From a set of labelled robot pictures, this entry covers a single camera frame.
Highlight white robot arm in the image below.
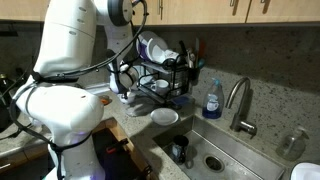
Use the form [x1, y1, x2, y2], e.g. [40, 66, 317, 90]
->
[9, 0, 138, 180]

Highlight white mug lower rack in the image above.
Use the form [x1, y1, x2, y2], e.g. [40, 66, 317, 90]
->
[151, 79, 169, 95]

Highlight black two-tier dish rack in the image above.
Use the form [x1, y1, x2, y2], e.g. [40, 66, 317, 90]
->
[137, 58, 189, 103]

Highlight blue sponge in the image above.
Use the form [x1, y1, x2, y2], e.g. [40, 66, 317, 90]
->
[171, 95, 194, 109]

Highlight white mug with red label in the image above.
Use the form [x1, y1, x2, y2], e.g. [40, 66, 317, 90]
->
[164, 50, 179, 64]

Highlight white plate upright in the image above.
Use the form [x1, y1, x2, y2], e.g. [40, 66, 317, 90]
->
[146, 37, 168, 64]

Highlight utensil holder with utensils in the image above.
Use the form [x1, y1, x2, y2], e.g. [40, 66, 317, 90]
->
[179, 37, 205, 86]

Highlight large white plate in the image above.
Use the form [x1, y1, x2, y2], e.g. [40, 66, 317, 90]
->
[136, 31, 156, 61]

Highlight blue dish soap bottle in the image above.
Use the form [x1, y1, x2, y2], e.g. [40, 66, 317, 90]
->
[202, 78, 224, 119]

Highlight small orange dish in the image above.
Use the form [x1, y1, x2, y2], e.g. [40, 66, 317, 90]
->
[100, 95, 112, 106]

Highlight black mug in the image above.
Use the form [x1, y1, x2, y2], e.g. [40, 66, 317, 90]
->
[171, 135, 189, 164]

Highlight wooden upper cabinets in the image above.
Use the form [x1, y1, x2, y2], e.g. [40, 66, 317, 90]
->
[0, 0, 320, 25]

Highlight stainless steel sink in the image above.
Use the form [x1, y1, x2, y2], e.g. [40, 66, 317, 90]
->
[153, 116, 285, 180]

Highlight metal kitchen faucet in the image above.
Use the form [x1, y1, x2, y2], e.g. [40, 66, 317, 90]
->
[225, 77, 257, 137]

